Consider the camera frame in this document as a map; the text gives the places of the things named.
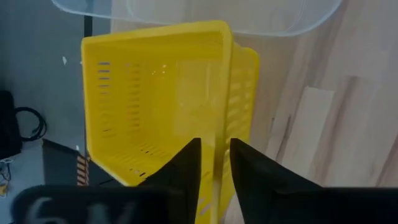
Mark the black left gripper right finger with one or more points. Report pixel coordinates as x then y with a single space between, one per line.
255 180

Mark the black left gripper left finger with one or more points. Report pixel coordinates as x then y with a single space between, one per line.
186 174

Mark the clear plastic basket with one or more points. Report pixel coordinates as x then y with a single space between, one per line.
264 18

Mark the dark mat with hazard stripes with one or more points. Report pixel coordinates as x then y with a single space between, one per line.
59 161

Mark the black equipment case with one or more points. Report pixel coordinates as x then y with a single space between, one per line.
9 124

